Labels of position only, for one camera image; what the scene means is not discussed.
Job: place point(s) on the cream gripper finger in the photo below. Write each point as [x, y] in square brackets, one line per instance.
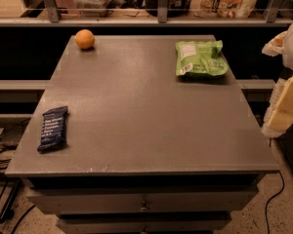
[285, 101]
[276, 123]

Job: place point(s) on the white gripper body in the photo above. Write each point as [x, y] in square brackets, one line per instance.
[281, 44]

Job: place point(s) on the green rice chip bag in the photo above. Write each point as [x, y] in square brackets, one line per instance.
[200, 59]

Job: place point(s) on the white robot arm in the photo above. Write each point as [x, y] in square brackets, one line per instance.
[279, 115]

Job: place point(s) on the colourful snack bag on shelf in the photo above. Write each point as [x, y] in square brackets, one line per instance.
[229, 9]

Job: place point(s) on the blue rxbar blueberry bar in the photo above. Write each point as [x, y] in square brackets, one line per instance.
[53, 132]

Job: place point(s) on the clear plastic container on shelf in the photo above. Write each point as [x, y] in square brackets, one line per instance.
[92, 8]

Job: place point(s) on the orange fruit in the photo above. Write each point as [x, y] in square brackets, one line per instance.
[84, 39]

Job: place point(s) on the black power adapter box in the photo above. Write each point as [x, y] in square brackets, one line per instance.
[10, 138]

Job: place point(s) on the grey metal shelf rail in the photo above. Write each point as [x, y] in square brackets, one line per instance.
[63, 13]

